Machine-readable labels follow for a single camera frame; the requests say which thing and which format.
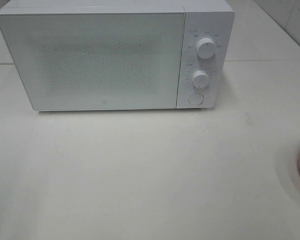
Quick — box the round white door button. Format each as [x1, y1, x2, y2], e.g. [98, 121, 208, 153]
[188, 93, 204, 106]

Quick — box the white dial knob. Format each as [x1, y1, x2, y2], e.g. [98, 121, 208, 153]
[191, 70, 210, 89]
[195, 35, 217, 59]

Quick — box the white microwave door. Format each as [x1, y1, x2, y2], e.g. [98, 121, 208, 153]
[0, 13, 184, 111]

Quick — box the white microwave oven body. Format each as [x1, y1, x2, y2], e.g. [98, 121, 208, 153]
[0, 0, 235, 109]

